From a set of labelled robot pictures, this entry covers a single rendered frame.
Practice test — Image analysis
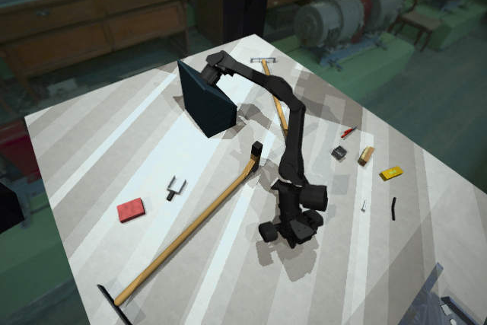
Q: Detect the red rectangular block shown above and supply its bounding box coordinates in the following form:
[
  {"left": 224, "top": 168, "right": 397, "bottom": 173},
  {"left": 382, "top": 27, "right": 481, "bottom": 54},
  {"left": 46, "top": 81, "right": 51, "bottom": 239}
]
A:
[{"left": 116, "top": 197, "right": 145, "bottom": 223}]

